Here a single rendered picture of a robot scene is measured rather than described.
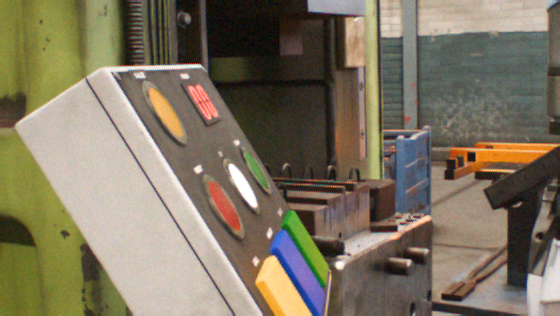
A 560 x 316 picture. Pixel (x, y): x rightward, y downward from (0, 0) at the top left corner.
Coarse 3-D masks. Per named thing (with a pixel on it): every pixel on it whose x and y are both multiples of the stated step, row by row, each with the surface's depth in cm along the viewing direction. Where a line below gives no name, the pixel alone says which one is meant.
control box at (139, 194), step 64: (64, 128) 54; (128, 128) 54; (192, 128) 66; (64, 192) 55; (128, 192) 54; (192, 192) 56; (256, 192) 76; (128, 256) 55; (192, 256) 55; (256, 256) 62
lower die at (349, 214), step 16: (288, 192) 128; (304, 192) 127; (320, 192) 127; (336, 192) 125; (368, 192) 133; (304, 208) 119; (320, 208) 119; (336, 208) 123; (352, 208) 128; (368, 208) 134; (304, 224) 118; (320, 224) 119; (336, 224) 123; (352, 224) 128; (368, 224) 134
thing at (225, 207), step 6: (210, 186) 60; (216, 186) 62; (216, 192) 60; (222, 192) 62; (216, 198) 60; (222, 198) 61; (222, 204) 60; (228, 204) 62; (222, 210) 59; (228, 210) 61; (234, 210) 63; (228, 216) 60; (234, 216) 61; (228, 222) 59; (234, 222) 60; (234, 228) 60; (240, 228) 62
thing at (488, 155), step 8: (456, 152) 164; (464, 152) 163; (480, 152) 161; (488, 152) 160; (496, 152) 160; (504, 152) 159; (512, 152) 158; (520, 152) 157; (528, 152) 156; (536, 152) 156; (544, 152) 155; (480, 160) 161; (488, 160) 161; (496, 160) 160; (504, 160) 159; (512, 160) 158; (520, 160) 157; (528, 160) 156
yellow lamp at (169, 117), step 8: (152, 88) 60; (152, 96) 59; (160, 96) 61; (160, 104) 60; (168, 104) 62; (160, 112) 59; (168, 112) 60; (168, 120) 59; (176, 120) 61; (176, 128) 60
